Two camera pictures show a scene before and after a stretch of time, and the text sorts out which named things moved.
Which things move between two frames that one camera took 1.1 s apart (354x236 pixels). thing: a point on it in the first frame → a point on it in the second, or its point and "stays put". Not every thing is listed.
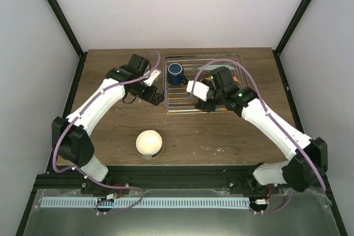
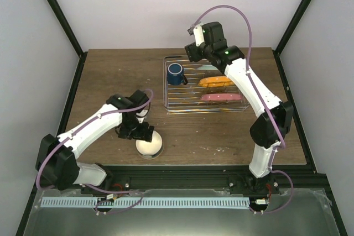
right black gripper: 204,106 → 193,56
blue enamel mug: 175,74 stays put
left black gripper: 149,96 → 141,135
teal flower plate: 211,67 stays put
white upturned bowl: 149,142 stays put
